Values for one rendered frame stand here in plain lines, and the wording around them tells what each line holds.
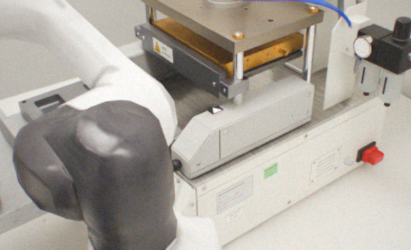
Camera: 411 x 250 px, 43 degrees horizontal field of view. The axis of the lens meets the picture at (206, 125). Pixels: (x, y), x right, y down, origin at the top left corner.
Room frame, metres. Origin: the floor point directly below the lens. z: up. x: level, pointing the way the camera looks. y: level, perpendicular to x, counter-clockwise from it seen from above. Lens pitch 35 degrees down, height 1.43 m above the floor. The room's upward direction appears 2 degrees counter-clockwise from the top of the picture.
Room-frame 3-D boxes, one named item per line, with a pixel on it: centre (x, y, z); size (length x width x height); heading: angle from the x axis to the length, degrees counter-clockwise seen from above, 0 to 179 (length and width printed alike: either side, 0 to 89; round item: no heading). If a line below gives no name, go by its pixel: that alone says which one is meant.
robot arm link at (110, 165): (0.40, 0.11, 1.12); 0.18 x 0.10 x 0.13; 48
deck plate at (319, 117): (0.85, -0.07, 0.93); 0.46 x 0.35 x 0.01; 125
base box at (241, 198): (0.81, -0.04, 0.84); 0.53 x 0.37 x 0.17; 125
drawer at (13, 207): (0.65, 0.21, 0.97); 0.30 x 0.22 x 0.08; 125
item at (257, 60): (0.82, -0.04, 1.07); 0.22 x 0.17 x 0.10; 35
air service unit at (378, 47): (0.72, -0.27, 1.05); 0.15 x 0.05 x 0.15; 35
